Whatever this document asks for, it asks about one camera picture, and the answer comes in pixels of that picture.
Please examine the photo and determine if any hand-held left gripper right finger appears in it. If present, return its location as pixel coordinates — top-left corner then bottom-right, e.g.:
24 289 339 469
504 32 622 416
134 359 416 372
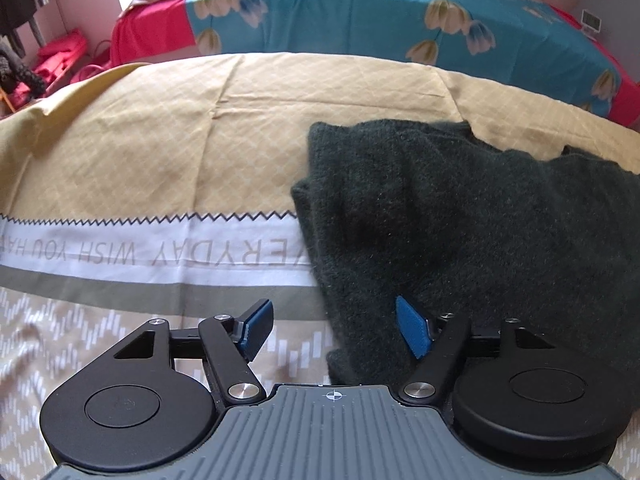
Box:
395 295 557 406

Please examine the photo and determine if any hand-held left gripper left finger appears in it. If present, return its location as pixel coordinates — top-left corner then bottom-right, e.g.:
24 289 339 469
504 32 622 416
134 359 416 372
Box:
114 298 275 407

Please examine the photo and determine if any dark green knitted sweater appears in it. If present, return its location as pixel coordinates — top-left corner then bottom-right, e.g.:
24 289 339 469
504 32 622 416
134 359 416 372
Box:
291 119 640 386

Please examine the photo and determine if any beige patterned bed sheet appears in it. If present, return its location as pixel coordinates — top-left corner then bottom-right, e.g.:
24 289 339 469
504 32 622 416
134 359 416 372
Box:
0 52 640 480

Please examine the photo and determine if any pink bag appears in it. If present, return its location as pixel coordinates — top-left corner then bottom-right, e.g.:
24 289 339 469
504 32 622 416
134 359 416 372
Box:
70 40 117 86

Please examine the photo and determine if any blue floral quilt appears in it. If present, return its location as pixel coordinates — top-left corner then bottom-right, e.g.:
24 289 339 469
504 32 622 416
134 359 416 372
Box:
109 0 640 133

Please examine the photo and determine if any dark knitted scarf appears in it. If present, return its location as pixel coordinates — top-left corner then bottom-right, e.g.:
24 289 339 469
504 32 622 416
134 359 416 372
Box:
0 42 50 101

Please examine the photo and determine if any small white clock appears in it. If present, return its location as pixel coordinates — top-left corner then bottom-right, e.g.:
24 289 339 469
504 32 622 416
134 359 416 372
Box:
580 8 604 41

